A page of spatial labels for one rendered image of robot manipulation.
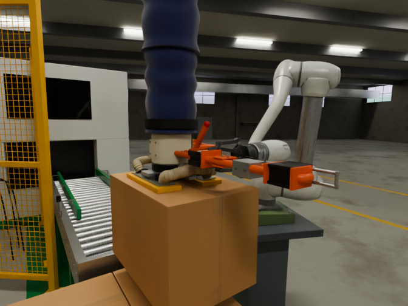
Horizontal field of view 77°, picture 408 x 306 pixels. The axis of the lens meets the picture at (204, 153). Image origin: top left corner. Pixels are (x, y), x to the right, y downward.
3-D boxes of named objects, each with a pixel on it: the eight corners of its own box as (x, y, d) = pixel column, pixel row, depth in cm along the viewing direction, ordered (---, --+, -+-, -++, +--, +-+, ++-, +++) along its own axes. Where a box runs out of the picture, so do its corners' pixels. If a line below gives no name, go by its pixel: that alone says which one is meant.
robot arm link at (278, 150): (274, 160, 97) (252, 172, 108) (299, 157, 106) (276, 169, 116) (265, 135, 101) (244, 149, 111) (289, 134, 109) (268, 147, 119)
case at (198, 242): (112, 252, 128) (109, 173, 124) (180, 232, 152) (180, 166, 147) (169, 329, 80) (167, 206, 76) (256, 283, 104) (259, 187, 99)
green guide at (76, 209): (50, 178, 320) (50, 172, 318) (59, 177, 326) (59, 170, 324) (66, 222, 189) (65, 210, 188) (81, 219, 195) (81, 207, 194)
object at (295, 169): (262, 183, 62) (263, 163, 61) (282, 180, 66) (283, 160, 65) (291, 190, 55) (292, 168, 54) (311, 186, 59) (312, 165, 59)
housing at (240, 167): (231, 175, 73) (231, 159, 72) (248, 172, 77) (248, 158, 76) (248, 180, 67) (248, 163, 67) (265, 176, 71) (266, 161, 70)
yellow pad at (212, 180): (164, 172, 127) (164, 163, 127) (181, 170, 133) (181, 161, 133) (202, 187, 100) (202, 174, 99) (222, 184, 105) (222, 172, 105)
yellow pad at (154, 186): (126, 177, 117) (125, 166, 116) (147, 175, 122) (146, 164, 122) (157, 194, 89) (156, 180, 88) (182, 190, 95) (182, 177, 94)
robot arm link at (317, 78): (281, 192, 160) (319, 198, 153) (280, 201, 145) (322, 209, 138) (299, 63, 143) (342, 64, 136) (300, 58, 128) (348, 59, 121)
